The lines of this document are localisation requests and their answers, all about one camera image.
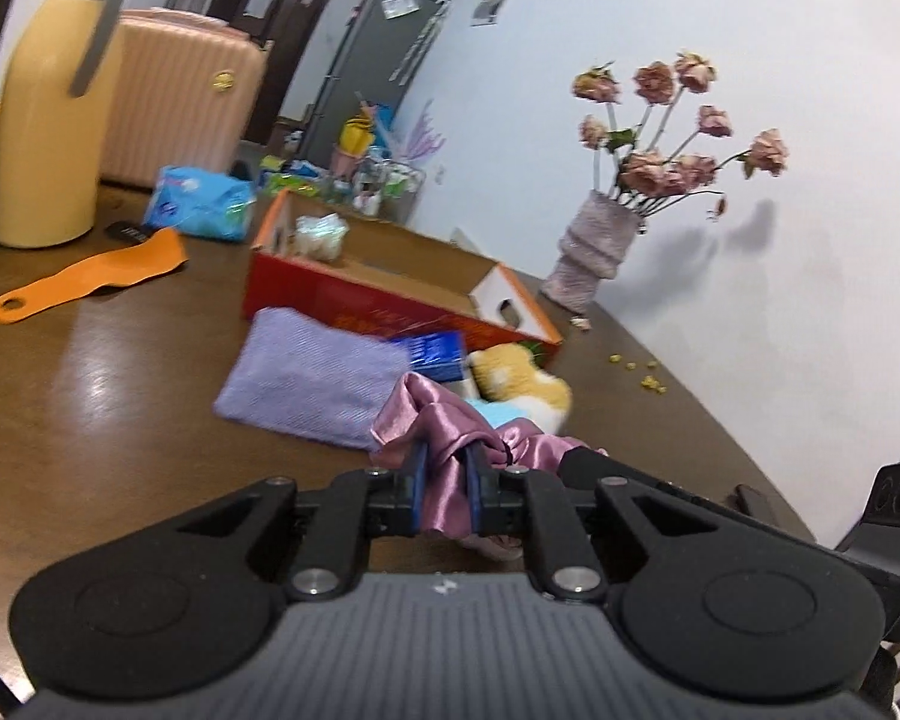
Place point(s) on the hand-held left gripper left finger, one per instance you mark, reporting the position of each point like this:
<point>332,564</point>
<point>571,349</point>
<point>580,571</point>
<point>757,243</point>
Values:
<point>418,484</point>

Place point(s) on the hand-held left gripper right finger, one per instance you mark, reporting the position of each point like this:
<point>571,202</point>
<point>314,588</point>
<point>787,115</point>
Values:
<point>477,491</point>

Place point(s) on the pink satin scrunchie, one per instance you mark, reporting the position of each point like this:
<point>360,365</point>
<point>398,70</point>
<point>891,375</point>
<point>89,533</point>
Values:
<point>442,420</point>

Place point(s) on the light blue plush toy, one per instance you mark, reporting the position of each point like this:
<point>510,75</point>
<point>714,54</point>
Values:
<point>499,414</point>

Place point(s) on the yellow plush toy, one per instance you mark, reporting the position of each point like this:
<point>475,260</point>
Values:
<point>510,375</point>

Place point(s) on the purple knit cloth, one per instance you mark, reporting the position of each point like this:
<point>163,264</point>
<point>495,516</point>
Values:
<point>307,375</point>

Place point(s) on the red cardboard box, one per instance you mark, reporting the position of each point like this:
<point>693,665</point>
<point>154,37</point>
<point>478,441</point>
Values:
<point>322,292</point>

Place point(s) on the blue packet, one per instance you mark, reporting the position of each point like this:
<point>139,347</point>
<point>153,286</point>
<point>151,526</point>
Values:
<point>431,352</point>

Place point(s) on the scattered yellow crumbs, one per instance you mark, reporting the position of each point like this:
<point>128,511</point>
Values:
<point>651,384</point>

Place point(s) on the pink textured vase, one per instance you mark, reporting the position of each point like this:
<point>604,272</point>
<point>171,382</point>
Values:
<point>592,255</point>

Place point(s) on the crumpled plastic bag in box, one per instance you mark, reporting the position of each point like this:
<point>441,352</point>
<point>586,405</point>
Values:
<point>319,234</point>

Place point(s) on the black phone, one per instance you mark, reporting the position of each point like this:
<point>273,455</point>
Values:
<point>750,501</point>

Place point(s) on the storage rack with bottles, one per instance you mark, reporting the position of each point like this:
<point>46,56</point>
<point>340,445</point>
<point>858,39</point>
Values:
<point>379,187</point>

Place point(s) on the green packet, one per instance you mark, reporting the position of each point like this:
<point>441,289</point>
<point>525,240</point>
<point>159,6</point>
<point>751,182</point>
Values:
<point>289,181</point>

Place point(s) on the pink bucket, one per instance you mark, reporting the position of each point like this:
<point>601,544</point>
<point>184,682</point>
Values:
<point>346,160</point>

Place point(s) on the blue tissue pack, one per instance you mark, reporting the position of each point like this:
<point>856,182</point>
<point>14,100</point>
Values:
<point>195,202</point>

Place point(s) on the small black object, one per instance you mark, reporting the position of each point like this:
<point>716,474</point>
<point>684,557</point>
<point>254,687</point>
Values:
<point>124,231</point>

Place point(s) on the grey refrigerator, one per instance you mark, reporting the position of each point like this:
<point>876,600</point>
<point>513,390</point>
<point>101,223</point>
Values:
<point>367,67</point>

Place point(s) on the hanging strips on refrigerator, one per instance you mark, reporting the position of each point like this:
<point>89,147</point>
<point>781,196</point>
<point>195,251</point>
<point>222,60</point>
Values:
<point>420,45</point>

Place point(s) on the dried pink roses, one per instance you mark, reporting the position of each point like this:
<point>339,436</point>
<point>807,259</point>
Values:
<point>656,82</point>

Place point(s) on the pink suitcase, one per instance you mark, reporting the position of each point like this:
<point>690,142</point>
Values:
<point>180,105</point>

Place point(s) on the dark brown door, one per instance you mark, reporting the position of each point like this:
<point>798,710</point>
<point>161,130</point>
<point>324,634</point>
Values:
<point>292,37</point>

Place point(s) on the paper sheet on refrigerator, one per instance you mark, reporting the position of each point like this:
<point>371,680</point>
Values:
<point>397,6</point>

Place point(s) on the yellow thermos jug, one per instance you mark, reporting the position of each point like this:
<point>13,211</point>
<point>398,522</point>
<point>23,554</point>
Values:
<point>37,135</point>

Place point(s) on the purple flower wall sticker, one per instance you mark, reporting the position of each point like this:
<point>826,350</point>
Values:
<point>424,135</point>

